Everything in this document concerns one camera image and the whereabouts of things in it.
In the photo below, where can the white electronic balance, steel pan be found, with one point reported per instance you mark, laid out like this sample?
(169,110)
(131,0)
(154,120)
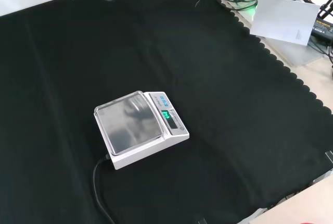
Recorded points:
(130,119)

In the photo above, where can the black scalloped bench cloth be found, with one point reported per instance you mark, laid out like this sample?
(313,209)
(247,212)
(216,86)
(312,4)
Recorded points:
(208,78)

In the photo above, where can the pale white board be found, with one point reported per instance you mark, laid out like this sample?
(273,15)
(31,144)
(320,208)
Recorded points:
(283,18)

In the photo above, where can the black tripod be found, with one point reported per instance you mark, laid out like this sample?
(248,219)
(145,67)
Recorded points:
(326,7)

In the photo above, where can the black power adapter, yellow label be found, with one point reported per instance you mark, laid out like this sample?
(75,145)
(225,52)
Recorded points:
(322,28)

